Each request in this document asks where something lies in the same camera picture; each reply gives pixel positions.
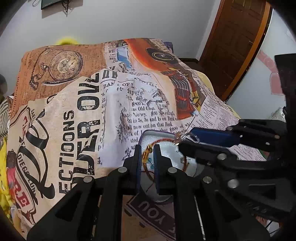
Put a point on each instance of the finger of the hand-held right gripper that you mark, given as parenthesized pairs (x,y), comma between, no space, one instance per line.
(208,136)
(231,169)

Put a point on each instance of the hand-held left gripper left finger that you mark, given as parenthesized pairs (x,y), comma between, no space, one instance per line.
(138,162)

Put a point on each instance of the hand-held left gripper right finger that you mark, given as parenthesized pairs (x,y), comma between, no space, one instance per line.
(157,162)

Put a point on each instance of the purple-rimmed tin jewelry box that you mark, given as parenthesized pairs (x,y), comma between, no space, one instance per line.
(168,145)

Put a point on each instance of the brown wooden door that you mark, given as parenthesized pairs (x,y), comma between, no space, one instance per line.
(235,46)

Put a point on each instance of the newspaper-print blanket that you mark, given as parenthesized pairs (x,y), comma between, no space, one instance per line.
(76,111)

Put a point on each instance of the yellow patterned cloth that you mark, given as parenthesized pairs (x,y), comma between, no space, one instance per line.
(5,185)

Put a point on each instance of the yellow plush object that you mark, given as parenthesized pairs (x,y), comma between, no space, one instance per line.
(67,41)

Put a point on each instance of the striped cloth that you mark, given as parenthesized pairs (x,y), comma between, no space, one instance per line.
(4,111)

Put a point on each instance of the pink wall sticker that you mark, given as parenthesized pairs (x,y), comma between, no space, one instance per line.
(274,81)

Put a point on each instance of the dark wall frame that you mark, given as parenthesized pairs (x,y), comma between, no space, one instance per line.
(50,3)

